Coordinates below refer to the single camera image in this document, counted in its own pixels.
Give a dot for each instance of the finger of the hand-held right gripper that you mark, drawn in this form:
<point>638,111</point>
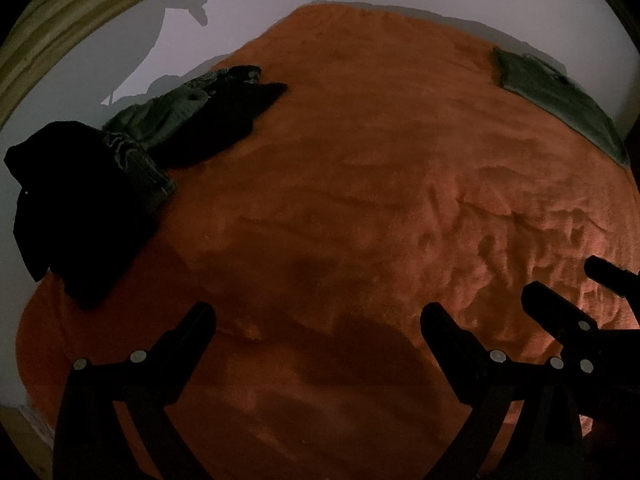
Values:
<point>550,310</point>
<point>612,275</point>

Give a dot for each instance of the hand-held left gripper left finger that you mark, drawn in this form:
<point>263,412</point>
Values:
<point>200,322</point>

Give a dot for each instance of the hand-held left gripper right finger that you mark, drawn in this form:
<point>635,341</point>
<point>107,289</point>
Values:
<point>440,325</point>

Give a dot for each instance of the blue denim jeans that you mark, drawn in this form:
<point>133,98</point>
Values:
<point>145,175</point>

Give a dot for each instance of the folded grey-green garment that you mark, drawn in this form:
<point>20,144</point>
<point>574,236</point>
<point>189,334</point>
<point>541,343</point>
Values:
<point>550,95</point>

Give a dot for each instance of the striped beige curtain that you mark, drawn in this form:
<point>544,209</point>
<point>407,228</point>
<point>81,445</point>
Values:
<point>50,35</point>

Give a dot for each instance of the dark patterned garment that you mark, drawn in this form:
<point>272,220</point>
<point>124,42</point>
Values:
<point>230,76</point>

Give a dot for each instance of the black shirt with grey print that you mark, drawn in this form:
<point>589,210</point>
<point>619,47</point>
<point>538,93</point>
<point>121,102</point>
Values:
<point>75,210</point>

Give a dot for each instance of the orange fleece blanket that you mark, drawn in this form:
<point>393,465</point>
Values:
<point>325,185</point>

